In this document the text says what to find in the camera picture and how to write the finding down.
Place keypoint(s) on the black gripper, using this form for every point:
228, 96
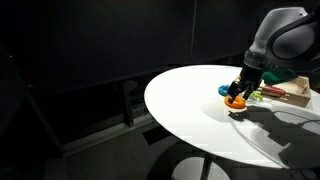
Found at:
250, 79

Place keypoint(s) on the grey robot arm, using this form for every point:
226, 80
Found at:
286, 42

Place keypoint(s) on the wooden tray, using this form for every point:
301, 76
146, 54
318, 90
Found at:
296, 92

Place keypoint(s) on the white round table base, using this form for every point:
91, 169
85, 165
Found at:
198, 168

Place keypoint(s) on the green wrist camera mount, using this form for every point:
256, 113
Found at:
278, 76

